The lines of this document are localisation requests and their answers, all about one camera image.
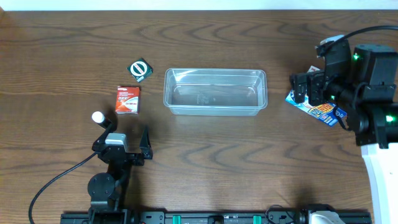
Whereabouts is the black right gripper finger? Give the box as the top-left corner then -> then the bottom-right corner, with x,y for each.
290,73 -> 308,104
307,70 -> 325,106

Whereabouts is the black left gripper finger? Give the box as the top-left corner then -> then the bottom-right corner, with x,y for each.
96,122 -> 117,144
139,127 -> 153,159

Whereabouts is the blue cool fever box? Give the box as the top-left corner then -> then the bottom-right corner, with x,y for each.
285,90 -> 346,127

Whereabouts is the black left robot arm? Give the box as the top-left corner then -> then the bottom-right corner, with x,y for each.
88,124 -> 153,213

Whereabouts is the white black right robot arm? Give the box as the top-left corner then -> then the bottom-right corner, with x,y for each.
290,38 -> 397,223

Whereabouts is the clear plastic container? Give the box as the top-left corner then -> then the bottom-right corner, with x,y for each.
163,68 -> 268,116

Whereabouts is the white green flat box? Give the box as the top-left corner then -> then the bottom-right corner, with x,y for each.
308,65 -> 321,73

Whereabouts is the white capped dark bottle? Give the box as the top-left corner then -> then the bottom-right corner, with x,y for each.
91,111 -> 111,129

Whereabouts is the red medicine box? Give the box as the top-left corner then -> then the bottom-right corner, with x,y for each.
115,86 -> 141,114

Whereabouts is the small green square box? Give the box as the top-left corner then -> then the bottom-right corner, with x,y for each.
126,58 -> 153,83

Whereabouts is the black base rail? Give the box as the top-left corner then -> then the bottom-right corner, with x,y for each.
60,204 -> 373,224

